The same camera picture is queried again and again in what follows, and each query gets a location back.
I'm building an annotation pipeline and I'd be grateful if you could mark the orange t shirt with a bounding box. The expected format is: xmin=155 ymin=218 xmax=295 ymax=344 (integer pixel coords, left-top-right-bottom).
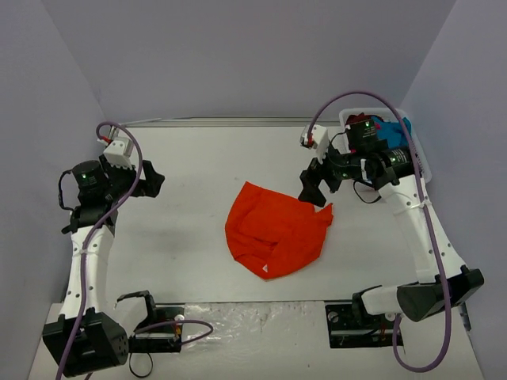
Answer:
xmin=224 ymin=182 xmax=334 ymax=280

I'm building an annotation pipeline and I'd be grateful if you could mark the thin black cable loop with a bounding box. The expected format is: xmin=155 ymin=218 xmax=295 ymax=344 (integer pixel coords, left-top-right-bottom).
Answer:
xmin=127 ymin=349 xmax=154 ymax=377

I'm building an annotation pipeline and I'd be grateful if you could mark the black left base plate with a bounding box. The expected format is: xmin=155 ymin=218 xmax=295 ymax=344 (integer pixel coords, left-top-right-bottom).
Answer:
xmin=129 ymin=304 xmax=185 ymax=354

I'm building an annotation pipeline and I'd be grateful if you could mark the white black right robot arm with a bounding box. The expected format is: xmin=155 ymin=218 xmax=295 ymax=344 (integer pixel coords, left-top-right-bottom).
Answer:
xmin=298 ymin=119 xmax=484 ymax=327

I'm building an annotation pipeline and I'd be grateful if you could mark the white plastic laundry basket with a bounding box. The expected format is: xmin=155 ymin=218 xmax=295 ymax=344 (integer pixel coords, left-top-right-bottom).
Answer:
xmin=339 ymin=108 xmax=432 ymax=184

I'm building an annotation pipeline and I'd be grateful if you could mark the dark red t shirt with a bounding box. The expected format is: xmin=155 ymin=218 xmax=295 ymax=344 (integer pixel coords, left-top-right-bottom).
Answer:
xmin=345 ymin=112 xmax=383 ymax=125

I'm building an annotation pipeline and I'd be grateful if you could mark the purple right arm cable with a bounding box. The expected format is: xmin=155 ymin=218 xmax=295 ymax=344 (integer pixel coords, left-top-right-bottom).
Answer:
xmin=308 ymin=91 xmax=453 ymax=373

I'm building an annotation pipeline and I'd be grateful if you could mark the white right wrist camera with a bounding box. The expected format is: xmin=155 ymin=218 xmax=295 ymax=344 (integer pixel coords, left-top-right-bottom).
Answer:
xmin=299 ymin=124 xmax=330 ymax=152

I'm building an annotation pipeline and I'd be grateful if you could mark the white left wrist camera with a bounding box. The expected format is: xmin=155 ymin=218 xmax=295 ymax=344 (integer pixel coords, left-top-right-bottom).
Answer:
xmin=103 ymin=137 xmax=134 ymax=169

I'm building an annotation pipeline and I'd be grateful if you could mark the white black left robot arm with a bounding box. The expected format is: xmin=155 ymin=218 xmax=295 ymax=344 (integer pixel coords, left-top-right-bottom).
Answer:
xmin=42 ymin=155 xmax=165 ymax=379

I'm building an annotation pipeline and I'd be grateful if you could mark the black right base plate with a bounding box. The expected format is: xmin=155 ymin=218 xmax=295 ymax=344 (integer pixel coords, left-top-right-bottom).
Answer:
xmin=324 ymin=301 xmax=394 ymax=349

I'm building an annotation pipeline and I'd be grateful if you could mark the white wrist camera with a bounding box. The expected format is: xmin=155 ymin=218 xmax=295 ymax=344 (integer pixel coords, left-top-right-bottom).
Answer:
xmin=299 ymin=124 xmax=330 ymax=152
xmin=103 ymin=137 xmax=134 ymax=169

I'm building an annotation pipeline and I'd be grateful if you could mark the blue t shirt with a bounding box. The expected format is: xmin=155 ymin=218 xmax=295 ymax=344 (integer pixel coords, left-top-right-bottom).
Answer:
xmin=376 ymin=120 xmax=409 ymax=149

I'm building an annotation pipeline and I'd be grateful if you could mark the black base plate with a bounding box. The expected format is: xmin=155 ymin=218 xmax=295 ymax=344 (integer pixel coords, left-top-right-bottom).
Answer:
xmin=324 ymin=301 xmax=394 ymax=349
xmin=129 ymin=304 xmax=185 ymax=354

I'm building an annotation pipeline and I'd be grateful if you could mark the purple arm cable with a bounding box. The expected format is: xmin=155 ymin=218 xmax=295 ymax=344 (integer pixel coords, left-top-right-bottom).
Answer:
xmin=55 ymin=121 xmax=214 ymax=380
xmin=308 ymin=91 xmax=453 ymax=373

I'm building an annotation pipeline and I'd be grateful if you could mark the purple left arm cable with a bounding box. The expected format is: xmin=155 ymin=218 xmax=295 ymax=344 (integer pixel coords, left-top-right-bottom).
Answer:
xmin=55 ymin=121 xmax=214 ymax=380

